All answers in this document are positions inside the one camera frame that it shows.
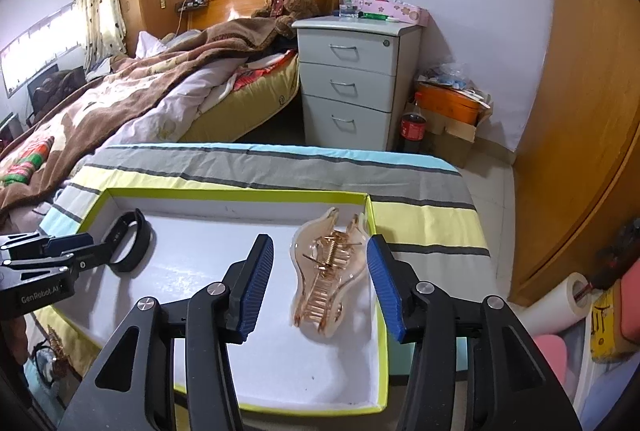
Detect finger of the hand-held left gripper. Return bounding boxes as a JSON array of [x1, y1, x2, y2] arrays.
[[0, 232, 96, 262], [0, 242, 120, 285]]

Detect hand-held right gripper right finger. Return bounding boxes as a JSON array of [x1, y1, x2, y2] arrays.
[[366, 234, 583, 431]]

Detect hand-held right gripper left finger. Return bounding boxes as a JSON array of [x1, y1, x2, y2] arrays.
[[57, 233, 276, 431]]

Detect white tray with green rim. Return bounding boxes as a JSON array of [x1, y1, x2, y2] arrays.
[[50, 186, 390, 415]]

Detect black wristband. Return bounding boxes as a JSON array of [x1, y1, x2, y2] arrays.
[[106, 209, 155, 273]]

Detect clear amber hair claw clip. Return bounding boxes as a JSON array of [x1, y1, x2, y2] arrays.
[[289, 207, 372, 340]]

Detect striped table cloth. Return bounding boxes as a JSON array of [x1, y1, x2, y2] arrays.
[[37, 142, 492, 379]]

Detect cola bottle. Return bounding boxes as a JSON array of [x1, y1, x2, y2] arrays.
[[399, 93, 429, 156]]

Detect cardboard box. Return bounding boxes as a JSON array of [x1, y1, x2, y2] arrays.
[[406, 100, 494, 170]]

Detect brown fleece blanket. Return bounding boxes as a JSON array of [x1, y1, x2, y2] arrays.
[[0, 17, 282, 212]]

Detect white paper roll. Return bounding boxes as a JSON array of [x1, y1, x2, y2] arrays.
[[520, 271, 594, 337]]

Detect yellow mattress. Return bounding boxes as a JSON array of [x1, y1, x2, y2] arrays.
[[192, 55, 301, 144]]

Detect pink stool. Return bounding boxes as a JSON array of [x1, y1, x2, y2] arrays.
[[532, 333, 569, 405]]

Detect orange plastic tub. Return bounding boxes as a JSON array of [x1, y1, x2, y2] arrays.
[[414, 82, 484, 127]]

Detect window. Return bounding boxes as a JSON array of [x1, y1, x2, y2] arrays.
[[0, 0, 87, 98]]

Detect white floral quilt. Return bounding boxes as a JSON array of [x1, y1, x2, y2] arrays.
[[114, 55, 242, 138]]

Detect grey three-drawer nightstand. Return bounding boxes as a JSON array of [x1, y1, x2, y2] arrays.
[[291, 14, 423, 153]]

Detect white pillow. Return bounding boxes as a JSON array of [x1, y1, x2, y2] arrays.
[[136, 31, 177, 58]]

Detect clear plastic bag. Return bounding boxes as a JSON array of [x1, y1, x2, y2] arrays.
[[419, 61, 492, 102]]

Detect yellow printed box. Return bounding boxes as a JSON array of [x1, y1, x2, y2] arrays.
[[589, 286, 627, 365]]

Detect dotted curtain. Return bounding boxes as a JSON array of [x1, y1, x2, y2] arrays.
[[74, 0, 129, 62]]

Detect pink plastic bin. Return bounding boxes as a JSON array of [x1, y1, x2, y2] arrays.
[[617, 275, 640, 343]]

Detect pink patterned box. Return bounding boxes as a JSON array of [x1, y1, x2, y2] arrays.
[[361, 0, 430, 28]]

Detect wooden headboard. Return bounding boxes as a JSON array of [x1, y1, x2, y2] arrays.
[[186, 0, 341, 32]]

